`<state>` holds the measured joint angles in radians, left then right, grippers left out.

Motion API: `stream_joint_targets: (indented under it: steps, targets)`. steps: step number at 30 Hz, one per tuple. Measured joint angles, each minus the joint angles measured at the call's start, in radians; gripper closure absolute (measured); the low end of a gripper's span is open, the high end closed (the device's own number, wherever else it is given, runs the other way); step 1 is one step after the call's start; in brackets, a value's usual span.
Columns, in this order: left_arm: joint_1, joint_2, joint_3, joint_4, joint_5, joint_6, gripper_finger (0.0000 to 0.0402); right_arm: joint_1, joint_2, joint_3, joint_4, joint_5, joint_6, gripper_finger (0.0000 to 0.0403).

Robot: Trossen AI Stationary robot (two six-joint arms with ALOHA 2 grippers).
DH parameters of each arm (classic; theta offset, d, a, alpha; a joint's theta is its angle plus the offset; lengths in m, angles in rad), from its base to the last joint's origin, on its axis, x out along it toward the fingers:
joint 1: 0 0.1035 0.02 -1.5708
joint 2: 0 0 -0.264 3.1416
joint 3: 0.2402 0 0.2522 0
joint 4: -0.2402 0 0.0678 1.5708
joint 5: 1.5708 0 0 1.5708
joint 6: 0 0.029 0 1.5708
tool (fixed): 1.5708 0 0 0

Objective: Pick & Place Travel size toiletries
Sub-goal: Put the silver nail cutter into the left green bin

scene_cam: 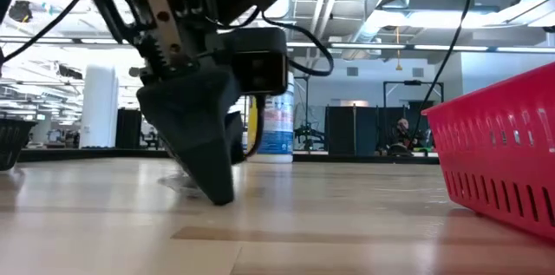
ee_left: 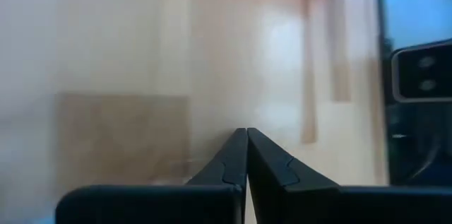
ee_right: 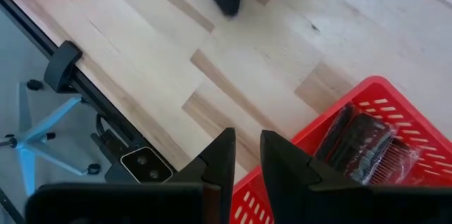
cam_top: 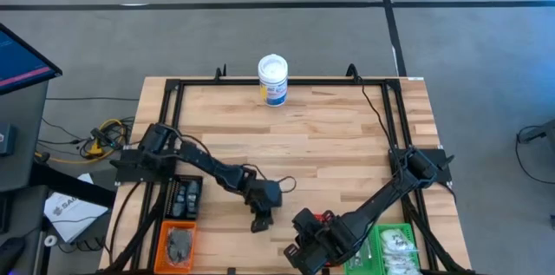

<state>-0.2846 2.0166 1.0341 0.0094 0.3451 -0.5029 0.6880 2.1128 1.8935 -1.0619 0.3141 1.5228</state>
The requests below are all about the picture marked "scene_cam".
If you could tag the background black robot arm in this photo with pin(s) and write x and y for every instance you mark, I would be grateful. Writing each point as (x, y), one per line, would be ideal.
(308, 134)

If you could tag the black partition panel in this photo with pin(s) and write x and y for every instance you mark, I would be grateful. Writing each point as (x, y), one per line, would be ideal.
(355, 132)

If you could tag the black metal frame stand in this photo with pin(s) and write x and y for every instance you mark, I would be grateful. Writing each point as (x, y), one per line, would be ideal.
(412, 83)

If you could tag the black cabinet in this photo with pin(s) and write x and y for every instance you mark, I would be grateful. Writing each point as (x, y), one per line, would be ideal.
(128, 129)

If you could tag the person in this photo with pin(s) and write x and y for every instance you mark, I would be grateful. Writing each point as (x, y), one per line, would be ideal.
(403, 129)

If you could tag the green exit sign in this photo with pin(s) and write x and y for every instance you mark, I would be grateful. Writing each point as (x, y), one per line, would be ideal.
(41, 116)

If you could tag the red plastic basket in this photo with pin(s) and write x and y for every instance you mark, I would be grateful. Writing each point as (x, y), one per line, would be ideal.
(498, 158)

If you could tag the Lysol wipes canister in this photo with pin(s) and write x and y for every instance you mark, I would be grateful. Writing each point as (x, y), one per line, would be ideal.
(279, 127)

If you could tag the long light strip bar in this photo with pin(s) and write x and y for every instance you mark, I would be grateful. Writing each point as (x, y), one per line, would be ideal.
(368, 45)

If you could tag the white square pillar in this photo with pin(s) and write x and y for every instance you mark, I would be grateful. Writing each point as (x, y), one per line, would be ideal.
(99, 106)

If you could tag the black ceiling device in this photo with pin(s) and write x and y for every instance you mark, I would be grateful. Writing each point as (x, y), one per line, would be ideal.
(19, 10)

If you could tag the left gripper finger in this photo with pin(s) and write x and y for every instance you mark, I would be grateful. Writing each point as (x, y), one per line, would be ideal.
(238, 136)
(195, 127)

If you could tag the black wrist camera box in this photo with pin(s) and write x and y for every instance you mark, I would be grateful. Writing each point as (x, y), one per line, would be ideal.
(260, 62)

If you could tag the black slatted bin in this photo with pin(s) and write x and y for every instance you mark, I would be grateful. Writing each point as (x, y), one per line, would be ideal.
(13, 140)

